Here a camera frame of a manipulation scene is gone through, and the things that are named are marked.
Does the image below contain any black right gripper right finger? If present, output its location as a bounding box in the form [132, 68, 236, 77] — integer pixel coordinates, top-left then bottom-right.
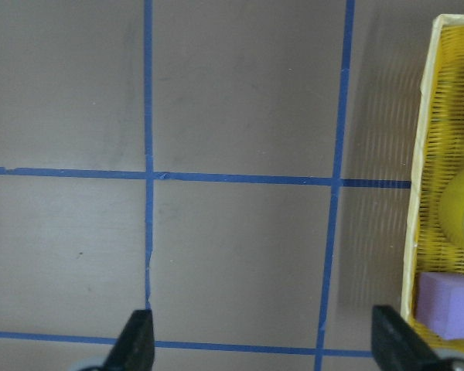
[370, 305, 449, 371]

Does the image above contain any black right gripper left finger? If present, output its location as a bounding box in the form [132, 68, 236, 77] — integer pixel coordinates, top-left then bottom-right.
[100, 309, 155, 371]

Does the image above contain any yellow tape roll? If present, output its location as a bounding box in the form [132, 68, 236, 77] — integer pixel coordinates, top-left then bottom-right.
[438, 169, 464, 249]

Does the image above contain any purple sponge block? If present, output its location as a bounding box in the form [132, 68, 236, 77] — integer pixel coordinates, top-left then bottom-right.
[415, 272, 464, 340]

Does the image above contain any yellow plastic basket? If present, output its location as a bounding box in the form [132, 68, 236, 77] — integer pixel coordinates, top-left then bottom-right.
[401, 14, 464, 353]

